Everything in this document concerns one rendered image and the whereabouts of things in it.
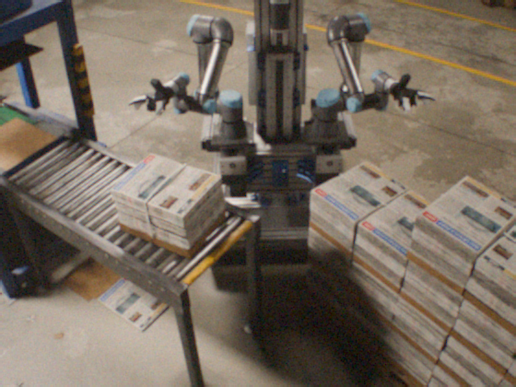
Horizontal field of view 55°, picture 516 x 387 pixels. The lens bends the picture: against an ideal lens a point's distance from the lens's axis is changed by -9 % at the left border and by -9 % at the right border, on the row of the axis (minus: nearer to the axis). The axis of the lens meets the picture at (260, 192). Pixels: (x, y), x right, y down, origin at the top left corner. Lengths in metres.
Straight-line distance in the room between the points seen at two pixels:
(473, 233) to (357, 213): 0.59
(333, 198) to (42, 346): 1.77
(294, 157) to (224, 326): 0.99
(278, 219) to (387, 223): 1.06
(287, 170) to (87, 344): 1.46
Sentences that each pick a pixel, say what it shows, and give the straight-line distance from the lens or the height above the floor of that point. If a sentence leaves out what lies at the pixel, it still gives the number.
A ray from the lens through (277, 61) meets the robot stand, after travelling 2.79.
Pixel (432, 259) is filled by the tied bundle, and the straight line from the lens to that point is 2.10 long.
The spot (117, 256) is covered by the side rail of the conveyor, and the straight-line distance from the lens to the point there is 2.28.
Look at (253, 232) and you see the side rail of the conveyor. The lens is 2.39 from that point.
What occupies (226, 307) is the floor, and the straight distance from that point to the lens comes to 3.06.
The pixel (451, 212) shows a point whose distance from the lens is 2.09.
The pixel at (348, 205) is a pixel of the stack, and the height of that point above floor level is 0.83.
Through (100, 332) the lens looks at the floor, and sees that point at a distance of 3.07.
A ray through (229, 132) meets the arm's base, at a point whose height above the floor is 0.86.
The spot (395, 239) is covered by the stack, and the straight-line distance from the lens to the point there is 2.28.
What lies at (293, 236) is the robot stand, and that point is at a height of 0.23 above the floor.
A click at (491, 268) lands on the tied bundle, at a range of 1.94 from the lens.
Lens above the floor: 2.36
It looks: 39 degrees down
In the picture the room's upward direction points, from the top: 1 degrees counter-clockwise
